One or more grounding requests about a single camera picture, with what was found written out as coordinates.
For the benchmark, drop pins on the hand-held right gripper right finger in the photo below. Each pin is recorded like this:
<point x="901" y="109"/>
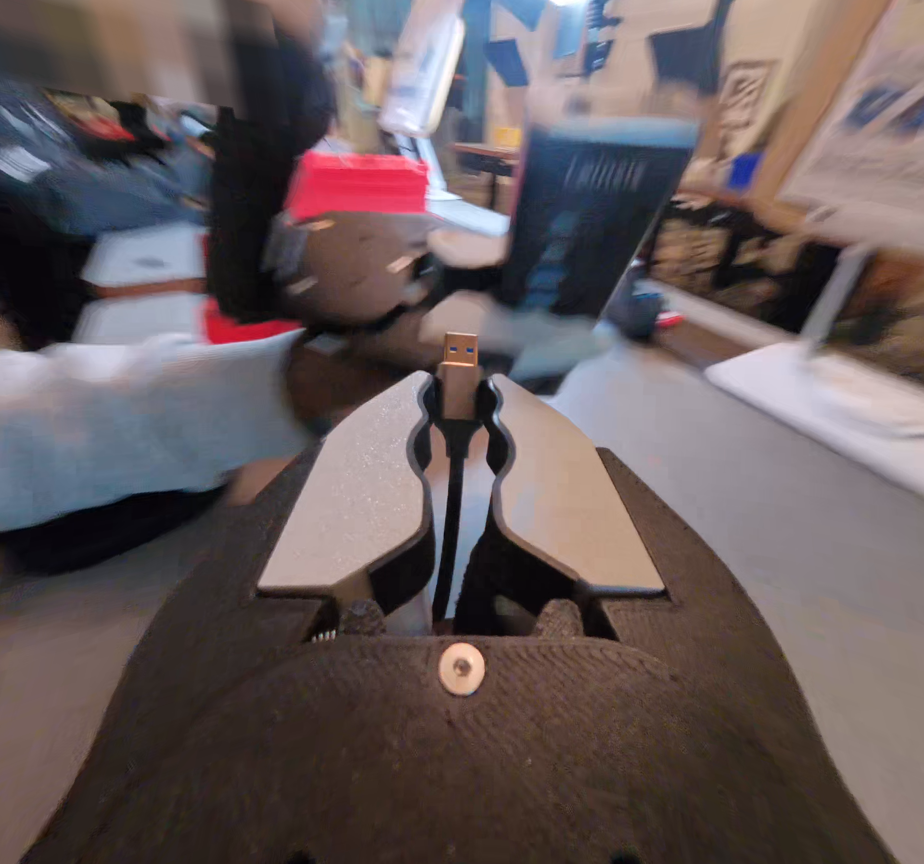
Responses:
<point x="570" y="510"/>

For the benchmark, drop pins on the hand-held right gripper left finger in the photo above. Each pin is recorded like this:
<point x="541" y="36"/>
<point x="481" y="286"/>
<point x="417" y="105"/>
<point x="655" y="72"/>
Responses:
<point x="354" y="496"/>

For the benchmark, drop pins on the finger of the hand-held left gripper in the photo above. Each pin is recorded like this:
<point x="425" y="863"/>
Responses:
<point x="520" y="337"/>

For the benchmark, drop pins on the black usb hub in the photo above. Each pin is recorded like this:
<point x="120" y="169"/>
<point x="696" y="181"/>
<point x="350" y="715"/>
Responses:
<point x="592" y="228"/>

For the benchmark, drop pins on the person's left forearm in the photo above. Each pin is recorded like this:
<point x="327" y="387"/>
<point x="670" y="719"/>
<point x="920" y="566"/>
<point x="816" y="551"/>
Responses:
<point x="144" y="423"/>

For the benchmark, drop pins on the person's left hand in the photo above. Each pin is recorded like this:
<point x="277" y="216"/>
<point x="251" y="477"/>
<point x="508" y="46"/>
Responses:
<point x="361" y="272"/>

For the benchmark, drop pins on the instruction poster board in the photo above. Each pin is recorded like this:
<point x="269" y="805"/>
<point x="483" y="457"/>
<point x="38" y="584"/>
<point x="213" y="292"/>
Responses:
<point x="859" y="120"/>

